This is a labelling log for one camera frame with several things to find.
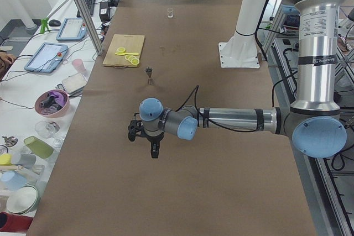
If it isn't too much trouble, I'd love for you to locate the green plastic cup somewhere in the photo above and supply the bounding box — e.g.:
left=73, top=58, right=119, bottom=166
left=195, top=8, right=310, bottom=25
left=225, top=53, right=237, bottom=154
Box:
left=23, top=136, right=54, bottom=159

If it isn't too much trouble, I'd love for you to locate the red container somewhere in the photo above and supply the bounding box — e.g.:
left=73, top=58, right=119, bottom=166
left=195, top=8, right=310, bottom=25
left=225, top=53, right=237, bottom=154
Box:
left=1, top=212, right=33, bottom=233

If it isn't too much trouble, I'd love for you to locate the near blue teach pendant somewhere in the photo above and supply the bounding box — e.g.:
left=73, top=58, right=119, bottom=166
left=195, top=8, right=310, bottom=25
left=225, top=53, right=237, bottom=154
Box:
left=24, top=43, right=69, bottom=74

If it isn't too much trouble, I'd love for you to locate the lemon slice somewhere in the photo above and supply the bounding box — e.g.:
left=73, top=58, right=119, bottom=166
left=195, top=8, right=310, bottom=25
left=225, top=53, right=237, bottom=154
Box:
left=116, top=47, right=126, bottom=54

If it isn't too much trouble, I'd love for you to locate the far blue teach pendant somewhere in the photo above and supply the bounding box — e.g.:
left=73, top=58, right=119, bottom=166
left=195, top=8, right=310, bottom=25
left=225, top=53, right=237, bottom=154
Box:
left=56, top=18, right=87, bottom=41

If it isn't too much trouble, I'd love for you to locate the clear glass measuring cup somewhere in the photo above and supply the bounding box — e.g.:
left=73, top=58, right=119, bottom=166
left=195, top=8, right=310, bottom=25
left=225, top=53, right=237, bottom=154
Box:
left=167, top=8, right=174, bottom=18

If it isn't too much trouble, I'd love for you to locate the black computer mouse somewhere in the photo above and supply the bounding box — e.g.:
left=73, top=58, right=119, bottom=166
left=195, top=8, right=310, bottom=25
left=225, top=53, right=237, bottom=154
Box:
left=49, top=19, right=61, bottom=27

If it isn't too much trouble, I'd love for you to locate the blue teach pendant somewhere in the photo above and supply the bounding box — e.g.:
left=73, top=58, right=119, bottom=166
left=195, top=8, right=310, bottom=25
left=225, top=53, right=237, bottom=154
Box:
left=56, top=18, right=87, bottom=41
left=24, top=43, right=69, bottom=74

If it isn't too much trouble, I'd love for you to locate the light blue plastic cup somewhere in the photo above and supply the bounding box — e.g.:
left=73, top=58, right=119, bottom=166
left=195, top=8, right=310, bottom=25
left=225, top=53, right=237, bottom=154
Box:
left=1, top=171, right=27, bottom=191

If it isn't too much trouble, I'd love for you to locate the wine glass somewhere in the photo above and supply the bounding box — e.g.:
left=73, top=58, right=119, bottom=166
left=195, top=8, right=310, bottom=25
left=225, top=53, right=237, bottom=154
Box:
left=34, top=121, right=64, bottom=148

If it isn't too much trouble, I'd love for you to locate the white green-rimmed bowl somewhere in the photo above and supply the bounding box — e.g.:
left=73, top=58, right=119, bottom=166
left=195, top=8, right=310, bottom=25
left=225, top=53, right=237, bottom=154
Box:
left=6, top=185, right=40, bottom=214

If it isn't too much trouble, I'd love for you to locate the black keyboard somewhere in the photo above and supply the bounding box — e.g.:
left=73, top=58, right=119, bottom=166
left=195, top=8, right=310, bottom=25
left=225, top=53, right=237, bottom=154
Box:
left=76, top=0, right=96, bottom=18

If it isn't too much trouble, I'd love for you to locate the pink plastic cup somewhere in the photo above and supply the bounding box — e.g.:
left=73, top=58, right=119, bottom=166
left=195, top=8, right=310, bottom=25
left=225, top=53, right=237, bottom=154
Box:
left=72, top=59, right=86, bottom=74

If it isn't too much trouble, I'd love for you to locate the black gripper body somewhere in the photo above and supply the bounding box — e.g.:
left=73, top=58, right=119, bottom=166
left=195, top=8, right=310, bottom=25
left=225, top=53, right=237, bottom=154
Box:
left=145, top=130, right=164, bottom=144

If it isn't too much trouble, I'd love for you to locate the steel jigger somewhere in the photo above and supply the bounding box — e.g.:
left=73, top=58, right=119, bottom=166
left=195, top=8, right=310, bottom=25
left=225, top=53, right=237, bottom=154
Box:
left=145, top=67, right=154, bottom=85

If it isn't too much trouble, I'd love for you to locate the aluminium frame post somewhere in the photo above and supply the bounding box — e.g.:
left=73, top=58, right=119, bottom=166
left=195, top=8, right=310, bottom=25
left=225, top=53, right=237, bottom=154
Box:
left=74, top=0, right=103, bottom=55

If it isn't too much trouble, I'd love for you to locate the pink bowl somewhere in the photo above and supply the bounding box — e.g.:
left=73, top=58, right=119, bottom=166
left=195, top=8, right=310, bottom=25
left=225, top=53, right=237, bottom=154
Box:
left=34, top=90, right=70, bottom=118

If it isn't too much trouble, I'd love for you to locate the bamboo cutting board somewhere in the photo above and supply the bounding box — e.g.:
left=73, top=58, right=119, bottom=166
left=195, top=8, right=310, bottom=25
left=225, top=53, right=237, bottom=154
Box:
left=102, top=34, right=145, bottom=67

